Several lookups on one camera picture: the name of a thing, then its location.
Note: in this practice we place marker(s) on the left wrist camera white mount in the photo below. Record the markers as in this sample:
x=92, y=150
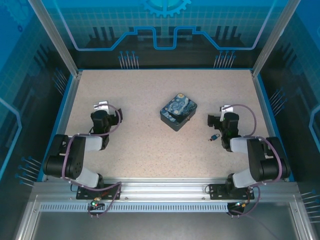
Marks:
x=101, y=106

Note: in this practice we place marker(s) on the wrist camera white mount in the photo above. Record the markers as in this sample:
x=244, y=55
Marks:
x=226, y=108
x=101, y=106

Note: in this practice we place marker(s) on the starry night print tin box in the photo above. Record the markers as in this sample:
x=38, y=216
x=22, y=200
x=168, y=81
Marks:
x=178, y=111

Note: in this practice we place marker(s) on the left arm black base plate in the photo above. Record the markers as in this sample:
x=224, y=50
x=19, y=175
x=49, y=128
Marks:
x=83, y=193

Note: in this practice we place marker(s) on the right connector with green light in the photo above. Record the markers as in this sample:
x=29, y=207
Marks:
x=241, y=204

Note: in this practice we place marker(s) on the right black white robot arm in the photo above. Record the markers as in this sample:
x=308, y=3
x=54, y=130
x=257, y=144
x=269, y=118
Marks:
x=238, y=145

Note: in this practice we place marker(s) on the connector with green light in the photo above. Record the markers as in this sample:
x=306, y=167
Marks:
x=96, y=203
x=241, y=204

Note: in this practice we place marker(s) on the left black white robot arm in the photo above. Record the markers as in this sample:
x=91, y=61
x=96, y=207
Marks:
x=93, y=143

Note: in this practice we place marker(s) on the aluminium frame post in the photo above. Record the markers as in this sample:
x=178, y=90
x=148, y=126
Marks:
x=57, y=37
x=275, y=37

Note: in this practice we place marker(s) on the left connector with green light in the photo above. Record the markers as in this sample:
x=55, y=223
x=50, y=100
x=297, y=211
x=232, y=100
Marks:
x=96, y=203

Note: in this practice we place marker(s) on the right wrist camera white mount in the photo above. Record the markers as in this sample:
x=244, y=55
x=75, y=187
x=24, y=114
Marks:
x=226, y=108

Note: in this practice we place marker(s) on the left aluminium frame post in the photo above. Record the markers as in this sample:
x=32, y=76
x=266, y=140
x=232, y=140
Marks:
x=57, y=37

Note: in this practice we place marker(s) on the right aluminium frame post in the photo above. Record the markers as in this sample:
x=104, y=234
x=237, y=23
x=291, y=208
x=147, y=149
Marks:
x=275, y=37

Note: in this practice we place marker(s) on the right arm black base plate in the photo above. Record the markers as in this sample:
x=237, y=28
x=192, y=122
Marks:
x=216, y=191

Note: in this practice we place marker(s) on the aluminium mounting rail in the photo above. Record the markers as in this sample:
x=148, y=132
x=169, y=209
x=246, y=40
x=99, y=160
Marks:
x=162, y=187

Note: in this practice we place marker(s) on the small blue padlock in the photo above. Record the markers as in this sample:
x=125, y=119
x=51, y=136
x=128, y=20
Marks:
x=215, y=137

